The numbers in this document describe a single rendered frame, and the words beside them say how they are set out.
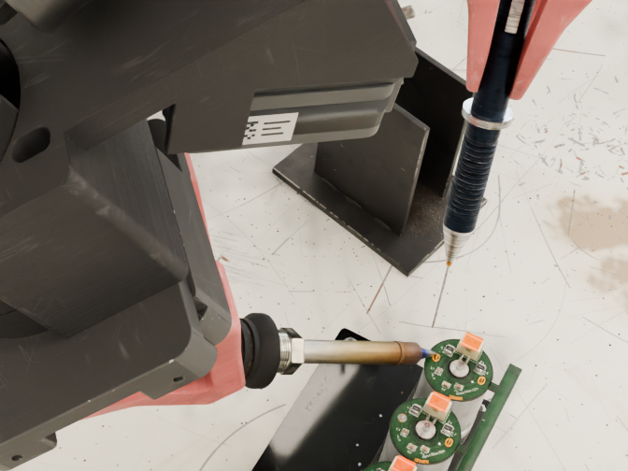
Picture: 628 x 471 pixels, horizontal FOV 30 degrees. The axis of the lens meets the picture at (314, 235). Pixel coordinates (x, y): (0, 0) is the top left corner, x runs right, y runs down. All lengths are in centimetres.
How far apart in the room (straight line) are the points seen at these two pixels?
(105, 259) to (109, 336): 3
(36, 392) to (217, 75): 9
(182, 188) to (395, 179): 21
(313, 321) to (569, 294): 12
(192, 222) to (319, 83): 7
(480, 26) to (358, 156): 18
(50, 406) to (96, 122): 7
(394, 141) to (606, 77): 17
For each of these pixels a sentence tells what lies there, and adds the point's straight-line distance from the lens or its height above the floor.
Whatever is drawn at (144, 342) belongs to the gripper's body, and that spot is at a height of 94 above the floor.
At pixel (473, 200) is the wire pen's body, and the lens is 38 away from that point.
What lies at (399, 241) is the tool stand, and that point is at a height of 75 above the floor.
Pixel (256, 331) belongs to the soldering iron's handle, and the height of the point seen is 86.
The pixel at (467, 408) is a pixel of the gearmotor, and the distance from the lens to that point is 43.
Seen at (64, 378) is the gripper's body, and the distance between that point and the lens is 28.
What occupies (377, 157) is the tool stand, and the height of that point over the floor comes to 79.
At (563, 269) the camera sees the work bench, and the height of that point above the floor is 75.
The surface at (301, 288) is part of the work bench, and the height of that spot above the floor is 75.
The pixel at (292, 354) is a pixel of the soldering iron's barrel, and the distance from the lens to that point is 38.
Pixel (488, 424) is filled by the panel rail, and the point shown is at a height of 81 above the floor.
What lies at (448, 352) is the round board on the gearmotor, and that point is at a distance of 43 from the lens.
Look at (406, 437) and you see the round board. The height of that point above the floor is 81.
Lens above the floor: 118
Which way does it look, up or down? 54 degrees down
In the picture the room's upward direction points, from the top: 8 degrees clockwise
